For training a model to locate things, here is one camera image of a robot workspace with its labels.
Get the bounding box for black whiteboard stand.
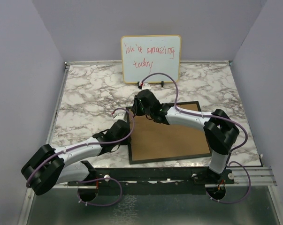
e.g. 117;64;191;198
137;81;164;89

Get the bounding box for yellow-framed whiteboard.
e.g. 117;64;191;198
121;35;182;84

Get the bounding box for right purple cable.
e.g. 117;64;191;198
140;72;252;204

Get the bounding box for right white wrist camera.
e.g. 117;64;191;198
137;82;152;90

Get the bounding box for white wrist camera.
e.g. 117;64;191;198
112;112;127;121
137;82;152;90

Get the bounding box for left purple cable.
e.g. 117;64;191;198
25;107;124;207

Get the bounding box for aluminium table edge rail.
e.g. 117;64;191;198
28;61;70;188

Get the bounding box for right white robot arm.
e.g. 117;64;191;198
131;89;239;183

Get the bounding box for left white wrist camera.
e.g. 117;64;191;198
112;112;127;121

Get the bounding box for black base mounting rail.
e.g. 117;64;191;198
68;164;236;195

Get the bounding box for purple cable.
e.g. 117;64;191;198
140;72;252;204
25;107;124;207

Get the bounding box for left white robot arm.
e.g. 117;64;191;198
21;120;134;195

